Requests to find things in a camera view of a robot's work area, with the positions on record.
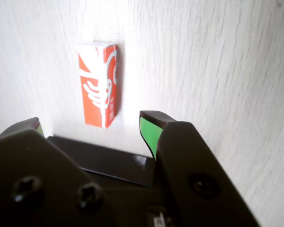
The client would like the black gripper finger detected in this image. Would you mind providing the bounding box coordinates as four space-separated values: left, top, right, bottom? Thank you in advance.
0 117 119 227

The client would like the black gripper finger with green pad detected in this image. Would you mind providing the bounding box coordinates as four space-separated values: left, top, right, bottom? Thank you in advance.
139 110 261 227

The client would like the red and white rectangular block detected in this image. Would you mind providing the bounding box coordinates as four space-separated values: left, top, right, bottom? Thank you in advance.
77 42 121 129

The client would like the flat black box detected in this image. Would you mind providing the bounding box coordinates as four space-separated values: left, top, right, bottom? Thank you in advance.
46 135 156 187

